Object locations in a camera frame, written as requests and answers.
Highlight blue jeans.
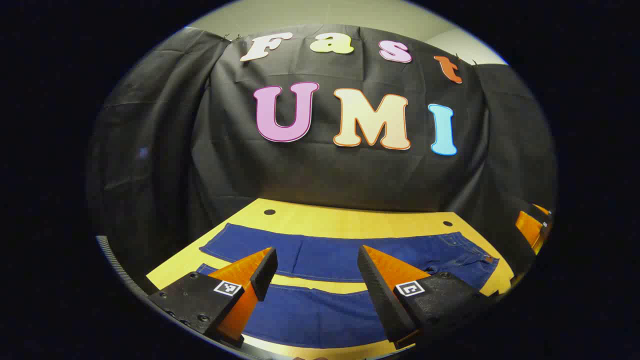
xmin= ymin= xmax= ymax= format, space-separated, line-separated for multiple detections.
xmin=196 ymin=222 xmax=500 ymax=349

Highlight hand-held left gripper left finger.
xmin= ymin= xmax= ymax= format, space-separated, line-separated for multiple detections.
xmin=147 ymin=246 xmax=279 ymax=348

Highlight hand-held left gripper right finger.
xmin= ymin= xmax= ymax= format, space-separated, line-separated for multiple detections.
xmin=357 ymin=244 xmax=493 ymax=351

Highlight black backdrop cloth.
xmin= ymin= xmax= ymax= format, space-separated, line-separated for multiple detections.
xmin=86 ymin=24 xmax=558 ymax=296

